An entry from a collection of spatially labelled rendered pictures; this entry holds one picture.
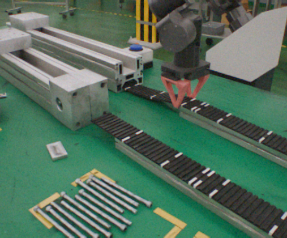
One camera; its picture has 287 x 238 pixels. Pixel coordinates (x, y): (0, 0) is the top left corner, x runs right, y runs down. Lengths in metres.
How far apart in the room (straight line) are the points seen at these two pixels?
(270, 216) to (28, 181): 0.39
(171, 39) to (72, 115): 0.26
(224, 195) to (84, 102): 0.35
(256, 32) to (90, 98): 0.52
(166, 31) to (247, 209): 0.34
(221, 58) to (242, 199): 0.62
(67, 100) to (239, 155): 0.36
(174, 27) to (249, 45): 0.42
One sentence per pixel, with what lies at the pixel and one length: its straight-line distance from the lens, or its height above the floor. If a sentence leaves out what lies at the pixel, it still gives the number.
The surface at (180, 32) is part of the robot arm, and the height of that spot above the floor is 1.00.
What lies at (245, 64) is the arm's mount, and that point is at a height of 0.83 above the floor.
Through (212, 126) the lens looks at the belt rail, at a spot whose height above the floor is 0.79.
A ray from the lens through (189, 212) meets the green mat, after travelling 0.48.
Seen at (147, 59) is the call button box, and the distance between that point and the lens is 0.99.
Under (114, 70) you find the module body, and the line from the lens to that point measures 0.82.
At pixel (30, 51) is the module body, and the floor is 0.86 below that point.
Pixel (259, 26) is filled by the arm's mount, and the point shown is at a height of 0.95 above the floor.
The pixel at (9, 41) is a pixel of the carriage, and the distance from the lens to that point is 0.99.
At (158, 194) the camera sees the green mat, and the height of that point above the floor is 0.78.
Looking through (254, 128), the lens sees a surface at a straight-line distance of 0.64.
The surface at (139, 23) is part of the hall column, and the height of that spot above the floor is 0.28.
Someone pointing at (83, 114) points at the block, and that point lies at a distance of 0.67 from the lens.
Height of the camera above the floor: 1.13
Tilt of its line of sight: 30 degrees down
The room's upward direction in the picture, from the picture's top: straight up
